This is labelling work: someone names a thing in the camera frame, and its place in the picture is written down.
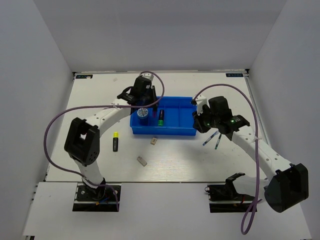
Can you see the grey eraser block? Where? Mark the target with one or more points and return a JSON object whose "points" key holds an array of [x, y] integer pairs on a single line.
{"points": [[141, 161]]}

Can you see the green pen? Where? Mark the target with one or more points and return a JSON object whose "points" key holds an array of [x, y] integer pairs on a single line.
{"points": [[218, 141]]}

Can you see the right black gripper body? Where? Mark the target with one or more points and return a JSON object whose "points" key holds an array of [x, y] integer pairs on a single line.
{"points": [[206, 120]]}

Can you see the right corner label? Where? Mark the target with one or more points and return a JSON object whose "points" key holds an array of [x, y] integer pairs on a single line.
{"points": [[234, 75]]}

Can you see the left corner label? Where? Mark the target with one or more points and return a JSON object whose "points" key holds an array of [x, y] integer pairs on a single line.
{"points": [[84, 76]]}

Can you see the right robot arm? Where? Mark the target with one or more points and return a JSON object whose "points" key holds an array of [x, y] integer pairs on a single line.
{"points": [[286, 184]]}

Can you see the blue pen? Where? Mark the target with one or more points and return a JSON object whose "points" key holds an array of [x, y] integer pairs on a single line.
{"points": [[210, 138]]}

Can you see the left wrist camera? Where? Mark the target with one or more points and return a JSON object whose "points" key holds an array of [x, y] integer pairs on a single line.
{"points": [[147, 75]]}

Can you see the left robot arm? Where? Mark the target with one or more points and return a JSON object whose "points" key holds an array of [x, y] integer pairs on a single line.
{"points": [[83, 139]]}

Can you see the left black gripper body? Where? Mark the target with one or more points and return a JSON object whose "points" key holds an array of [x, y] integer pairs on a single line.
{"points": [[150, 97]]}

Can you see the yellow cap black highlighter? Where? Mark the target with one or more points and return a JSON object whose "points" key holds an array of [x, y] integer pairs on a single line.
{"points": [[115, 142]]}

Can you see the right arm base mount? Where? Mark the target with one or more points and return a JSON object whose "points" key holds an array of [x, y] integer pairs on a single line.
{"points": [[222, 202]]}

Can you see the beige eraser block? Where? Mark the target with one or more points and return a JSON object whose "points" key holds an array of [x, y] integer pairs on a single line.
{"points": [[153, 141]]}

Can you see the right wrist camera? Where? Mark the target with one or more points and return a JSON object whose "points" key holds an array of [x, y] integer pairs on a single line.
{"points": [[199, 101]]}

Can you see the blue divided plastic bin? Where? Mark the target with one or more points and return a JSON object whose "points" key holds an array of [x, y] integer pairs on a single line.
{"points": [[178, 118]]}

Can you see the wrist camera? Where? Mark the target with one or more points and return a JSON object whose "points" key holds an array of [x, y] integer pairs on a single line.
{"points": [[199, 101], [147, 75]]}

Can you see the blue round tape container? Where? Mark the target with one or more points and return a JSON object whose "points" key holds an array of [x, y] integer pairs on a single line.
{"points": [[143, 116]]}

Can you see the corner label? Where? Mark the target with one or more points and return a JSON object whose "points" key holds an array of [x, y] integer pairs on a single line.
{"points": [[234, 75], [84, 76]]}

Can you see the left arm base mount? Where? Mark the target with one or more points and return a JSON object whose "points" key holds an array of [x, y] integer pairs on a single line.
{"points": [[104, 201]]}

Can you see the green cap black highlighter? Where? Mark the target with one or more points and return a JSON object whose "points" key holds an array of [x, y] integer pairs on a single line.
{"points": [[161, 117]]}

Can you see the purple cap highlighter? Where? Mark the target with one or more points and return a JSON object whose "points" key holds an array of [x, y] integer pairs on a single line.
{"points": [[154, 111]]}

